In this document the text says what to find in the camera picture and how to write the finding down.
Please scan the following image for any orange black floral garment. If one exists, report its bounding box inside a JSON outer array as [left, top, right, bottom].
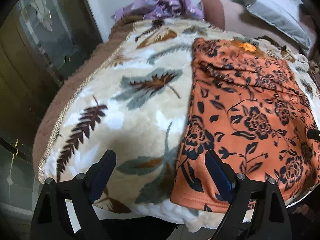
[[170, 38, 319, 213]]

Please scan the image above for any grey pillow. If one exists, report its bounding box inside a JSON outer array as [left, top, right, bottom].
[[242, 0, 311, 50]]

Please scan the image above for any cream leaf-pattern fleece blanket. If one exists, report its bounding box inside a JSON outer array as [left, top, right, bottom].
[[33, 18, 319, 232]]

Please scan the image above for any pinkish brown mattress sheet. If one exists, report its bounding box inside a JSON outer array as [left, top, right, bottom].
[[201, 0, 318, 58]]

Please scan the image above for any wooden glass-panel door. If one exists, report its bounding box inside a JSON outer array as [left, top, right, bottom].
[[1, 0, 101, 156]]

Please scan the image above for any purple crumpled cloth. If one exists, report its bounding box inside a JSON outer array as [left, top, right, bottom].
[[112, 0, 204, 22]]

